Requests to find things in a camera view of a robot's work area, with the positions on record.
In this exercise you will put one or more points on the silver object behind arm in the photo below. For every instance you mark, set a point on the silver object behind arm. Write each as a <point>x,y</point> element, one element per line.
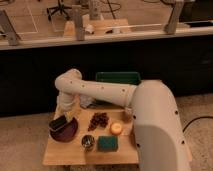
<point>87,102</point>

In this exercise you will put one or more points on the purple bowl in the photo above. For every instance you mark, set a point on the purple bowl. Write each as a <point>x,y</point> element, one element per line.
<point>66,133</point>

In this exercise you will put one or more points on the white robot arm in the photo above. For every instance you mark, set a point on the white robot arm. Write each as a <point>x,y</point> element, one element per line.
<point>161,145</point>

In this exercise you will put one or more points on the wooden table board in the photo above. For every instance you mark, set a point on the wooden table board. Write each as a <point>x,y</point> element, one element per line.
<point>72,153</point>

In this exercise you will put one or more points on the black eraser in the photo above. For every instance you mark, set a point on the black eraser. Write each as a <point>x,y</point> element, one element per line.
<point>58,123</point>

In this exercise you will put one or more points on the green plastic tray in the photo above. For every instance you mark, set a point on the green plastic tray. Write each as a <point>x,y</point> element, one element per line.
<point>118,77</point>

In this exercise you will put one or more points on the black office chair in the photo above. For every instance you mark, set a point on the black office chair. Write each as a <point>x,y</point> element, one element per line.
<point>60,7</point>

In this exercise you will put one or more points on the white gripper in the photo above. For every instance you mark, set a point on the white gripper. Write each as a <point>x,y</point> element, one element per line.
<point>68,105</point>

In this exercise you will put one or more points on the bunch of dark grapes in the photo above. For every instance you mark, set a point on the bunch of dark grapes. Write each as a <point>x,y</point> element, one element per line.
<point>98,119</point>

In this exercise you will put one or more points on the small orange fruit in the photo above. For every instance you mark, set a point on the small orange fruit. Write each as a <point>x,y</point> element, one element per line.
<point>116,128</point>

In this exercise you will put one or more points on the green sponge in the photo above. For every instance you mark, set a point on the green sponge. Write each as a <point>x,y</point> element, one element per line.
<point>107,143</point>

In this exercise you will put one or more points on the small metal cup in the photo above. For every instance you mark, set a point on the small metal cup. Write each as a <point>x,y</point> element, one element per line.
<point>88,142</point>

